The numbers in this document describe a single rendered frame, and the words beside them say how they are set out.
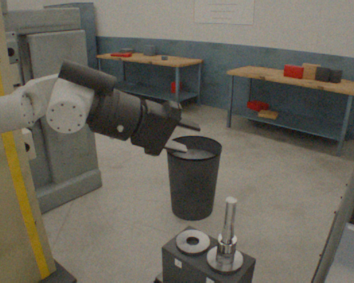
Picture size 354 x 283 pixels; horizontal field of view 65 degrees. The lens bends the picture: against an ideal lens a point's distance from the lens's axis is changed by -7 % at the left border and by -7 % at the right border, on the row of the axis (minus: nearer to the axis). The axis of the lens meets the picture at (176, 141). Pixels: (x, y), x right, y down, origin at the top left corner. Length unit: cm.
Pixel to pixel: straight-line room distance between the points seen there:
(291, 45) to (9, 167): 425
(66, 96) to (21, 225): 157
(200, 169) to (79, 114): 192
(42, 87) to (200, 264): 54
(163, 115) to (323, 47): 438
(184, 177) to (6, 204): 131
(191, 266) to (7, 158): 128
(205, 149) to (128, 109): 223
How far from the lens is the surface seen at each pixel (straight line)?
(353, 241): 108
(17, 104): 56
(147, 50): 615
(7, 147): 178
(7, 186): 186
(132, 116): 54
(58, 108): 50
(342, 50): 480
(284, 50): 500
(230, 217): 69
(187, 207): 259
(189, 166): 235
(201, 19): 570
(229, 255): 75
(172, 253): 81
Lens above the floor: 167
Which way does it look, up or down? 24 degrees down
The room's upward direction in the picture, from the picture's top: straight up
